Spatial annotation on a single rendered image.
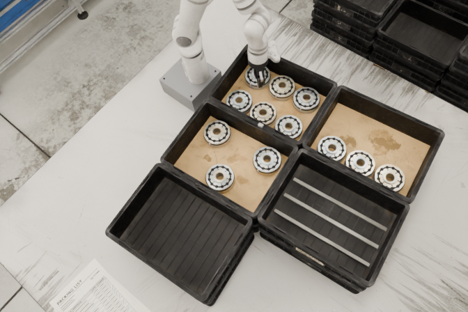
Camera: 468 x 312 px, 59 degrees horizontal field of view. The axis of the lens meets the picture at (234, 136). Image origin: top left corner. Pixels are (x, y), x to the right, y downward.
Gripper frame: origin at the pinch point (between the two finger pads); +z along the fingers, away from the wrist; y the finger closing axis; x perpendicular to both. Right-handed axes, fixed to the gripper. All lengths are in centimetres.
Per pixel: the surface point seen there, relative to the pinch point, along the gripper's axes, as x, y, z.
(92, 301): -76, 67, 19
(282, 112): 6.3, 14.5, 4.8
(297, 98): 12.7, 11.4, 1.7
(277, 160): -0.8, 35.0, 1.8
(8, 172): -150, -30, 91
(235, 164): -15.7, 31.6, 5.1
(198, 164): -29.4, 28.4, 5.4
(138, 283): -59, 64, 19
